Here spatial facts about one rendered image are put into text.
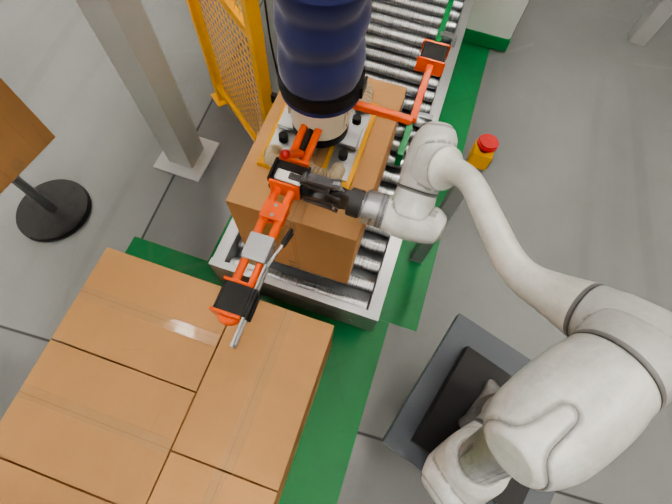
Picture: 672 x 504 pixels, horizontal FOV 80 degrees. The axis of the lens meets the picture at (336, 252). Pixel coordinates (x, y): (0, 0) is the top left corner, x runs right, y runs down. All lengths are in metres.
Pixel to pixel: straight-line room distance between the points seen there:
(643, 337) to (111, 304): 1.66
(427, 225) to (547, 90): 2.48
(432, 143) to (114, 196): 2.10
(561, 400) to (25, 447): 1.68
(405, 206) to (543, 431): 0.59
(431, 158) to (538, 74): 2.55
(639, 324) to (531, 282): 0.18
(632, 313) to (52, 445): 1.71
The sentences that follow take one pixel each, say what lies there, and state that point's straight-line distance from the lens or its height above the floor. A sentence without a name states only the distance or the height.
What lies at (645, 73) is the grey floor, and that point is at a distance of 3.90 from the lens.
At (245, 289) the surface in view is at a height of 1.23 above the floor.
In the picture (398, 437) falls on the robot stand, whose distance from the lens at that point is 1.38.
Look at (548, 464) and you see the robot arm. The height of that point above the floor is 1.60.
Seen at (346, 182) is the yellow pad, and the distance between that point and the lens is 1.20.
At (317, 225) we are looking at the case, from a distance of 1.15.
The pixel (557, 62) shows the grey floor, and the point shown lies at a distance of 3.61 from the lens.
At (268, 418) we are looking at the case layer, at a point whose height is 0.54.
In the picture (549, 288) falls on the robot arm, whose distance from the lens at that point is 0.75.
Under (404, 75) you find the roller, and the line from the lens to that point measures 2.31.
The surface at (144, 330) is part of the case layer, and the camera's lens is 1.73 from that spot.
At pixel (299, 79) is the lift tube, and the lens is 1.02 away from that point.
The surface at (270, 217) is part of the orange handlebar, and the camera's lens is 1.01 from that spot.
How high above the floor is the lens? 2.11
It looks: 68 degrees down
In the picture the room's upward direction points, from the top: 6 degrees clockwise
